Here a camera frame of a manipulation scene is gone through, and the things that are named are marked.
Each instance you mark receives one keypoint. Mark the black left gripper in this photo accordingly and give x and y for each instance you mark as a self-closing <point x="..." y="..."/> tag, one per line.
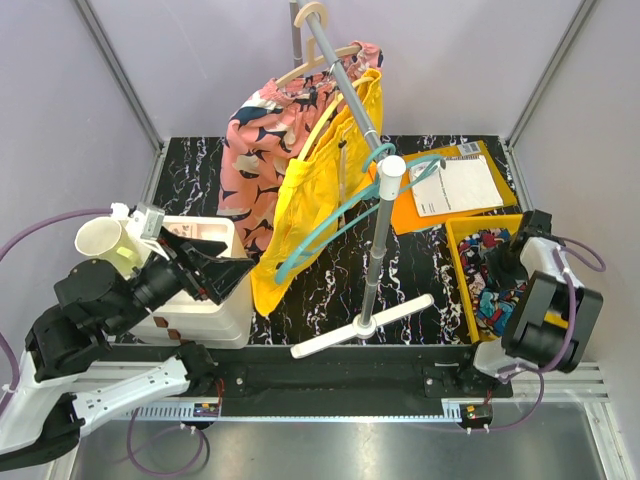
<point x="221" y="274"/>

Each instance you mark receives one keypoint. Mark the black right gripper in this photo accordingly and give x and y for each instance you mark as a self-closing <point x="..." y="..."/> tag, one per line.
<point x="503" y="279"/>

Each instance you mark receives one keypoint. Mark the comic print shorts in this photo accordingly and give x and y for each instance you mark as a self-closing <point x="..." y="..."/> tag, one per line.
<point x="492" y="305"/>

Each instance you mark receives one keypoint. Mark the teal plastic hanger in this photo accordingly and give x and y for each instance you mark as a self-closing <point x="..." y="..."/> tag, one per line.
<point x="384" y="187"/>

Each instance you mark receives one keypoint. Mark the yellow shorts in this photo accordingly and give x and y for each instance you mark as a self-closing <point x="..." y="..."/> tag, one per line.
<point x="309" y="193"/>

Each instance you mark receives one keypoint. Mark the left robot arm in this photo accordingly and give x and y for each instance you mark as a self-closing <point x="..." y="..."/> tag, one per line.
<point x="42" y="416"/>

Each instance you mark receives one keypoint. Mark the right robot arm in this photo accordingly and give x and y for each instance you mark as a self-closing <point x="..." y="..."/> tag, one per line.
<point x="553" y="318"/>

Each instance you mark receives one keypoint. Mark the pink patterned shorts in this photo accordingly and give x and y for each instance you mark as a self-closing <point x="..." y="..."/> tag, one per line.
<point x="262" y="136"/>

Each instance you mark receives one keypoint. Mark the beige wooden hanger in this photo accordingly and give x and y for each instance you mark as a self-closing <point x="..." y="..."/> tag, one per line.
<point x="309" y="20"/>

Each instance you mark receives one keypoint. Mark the yellow plastic tray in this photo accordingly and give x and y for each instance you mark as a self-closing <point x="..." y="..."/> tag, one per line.
<point x="457" y="229"/>

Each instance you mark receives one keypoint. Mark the white foam box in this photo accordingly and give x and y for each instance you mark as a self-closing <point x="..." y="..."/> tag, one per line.
<point x="183" y="319"/>

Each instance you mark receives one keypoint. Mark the white paper booklet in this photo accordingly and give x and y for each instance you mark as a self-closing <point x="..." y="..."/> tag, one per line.
<point x="465" y="184"/>

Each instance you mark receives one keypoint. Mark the orange envelope with label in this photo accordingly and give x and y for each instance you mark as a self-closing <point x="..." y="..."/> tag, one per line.
<point x="405" y="218"/>

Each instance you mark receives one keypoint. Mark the cream yellow mug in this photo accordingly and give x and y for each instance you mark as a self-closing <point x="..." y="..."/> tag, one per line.
<point x="106" y="239"/>

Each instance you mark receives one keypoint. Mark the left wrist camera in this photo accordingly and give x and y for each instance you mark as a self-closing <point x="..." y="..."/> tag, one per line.
<point x="143" y="224"/>

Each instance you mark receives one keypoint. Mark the white cable duct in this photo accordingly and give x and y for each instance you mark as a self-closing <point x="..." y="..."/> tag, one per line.
<point x="423" y="410"/>

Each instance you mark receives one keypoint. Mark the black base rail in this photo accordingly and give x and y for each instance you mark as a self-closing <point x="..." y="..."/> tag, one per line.
<point x="345" y="374"/>

